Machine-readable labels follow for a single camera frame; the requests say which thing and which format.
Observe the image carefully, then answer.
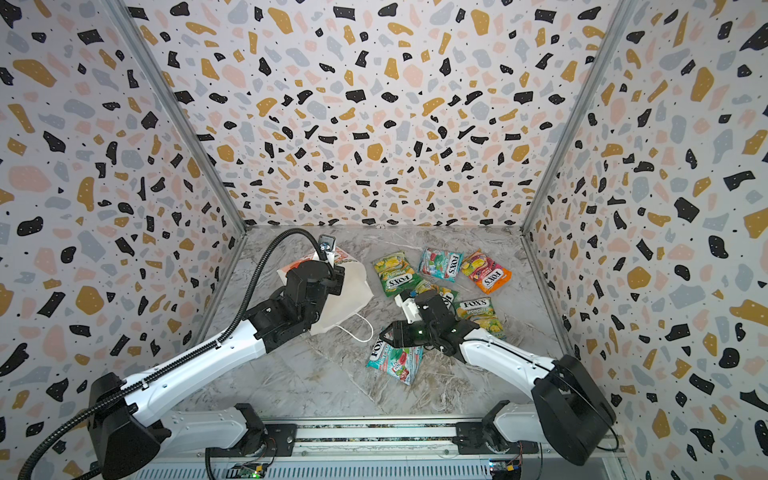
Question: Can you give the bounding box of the white paper gift bag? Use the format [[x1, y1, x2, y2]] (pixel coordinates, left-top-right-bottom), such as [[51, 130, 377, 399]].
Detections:
[[277, 245, 373, 335]]

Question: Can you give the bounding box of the green Fox's spring tea packet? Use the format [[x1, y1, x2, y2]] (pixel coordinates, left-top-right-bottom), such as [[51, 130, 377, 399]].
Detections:
[[373, 251, 423, 298]]

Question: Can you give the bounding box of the teal Fox's candy packet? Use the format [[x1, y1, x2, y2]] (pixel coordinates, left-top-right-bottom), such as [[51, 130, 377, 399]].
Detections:
[[419, 247, 463, 282]]

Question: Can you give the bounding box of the orange Fox's fruits candy packet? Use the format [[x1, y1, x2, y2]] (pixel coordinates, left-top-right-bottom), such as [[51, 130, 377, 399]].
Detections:
[[461, 250, 512, 294]]

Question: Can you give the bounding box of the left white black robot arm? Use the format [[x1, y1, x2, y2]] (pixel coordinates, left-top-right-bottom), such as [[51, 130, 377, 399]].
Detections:
[[88, 260, 345, 479]]

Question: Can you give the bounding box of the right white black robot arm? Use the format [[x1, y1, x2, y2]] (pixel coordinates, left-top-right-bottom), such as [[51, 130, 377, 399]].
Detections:
[[379, 290, 616, 466]]

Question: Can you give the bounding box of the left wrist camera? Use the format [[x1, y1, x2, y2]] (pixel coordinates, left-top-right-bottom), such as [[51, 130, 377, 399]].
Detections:
[[318, 234, 336, 265]]

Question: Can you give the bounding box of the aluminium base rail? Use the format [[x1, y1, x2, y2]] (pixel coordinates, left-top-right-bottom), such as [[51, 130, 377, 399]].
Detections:
[[133, 417, 634, 479]]

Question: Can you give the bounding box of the left metal corner post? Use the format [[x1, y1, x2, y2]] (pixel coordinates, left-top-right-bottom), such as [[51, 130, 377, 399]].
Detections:
[[101, 1, 247, 236]]

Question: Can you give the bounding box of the metal corner post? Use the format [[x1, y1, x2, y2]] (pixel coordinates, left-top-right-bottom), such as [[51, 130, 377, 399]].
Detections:
[[101, 1, 247, 236], [521, 0, 637, 240]]

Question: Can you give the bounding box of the black corrugated cable conduit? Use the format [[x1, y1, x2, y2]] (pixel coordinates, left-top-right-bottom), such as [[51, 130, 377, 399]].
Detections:
[[16, 227, 328, 480]]

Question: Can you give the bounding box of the right metal corner post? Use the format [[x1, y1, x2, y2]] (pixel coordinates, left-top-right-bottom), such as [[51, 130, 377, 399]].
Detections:
[[521, 0, 637, 240]]

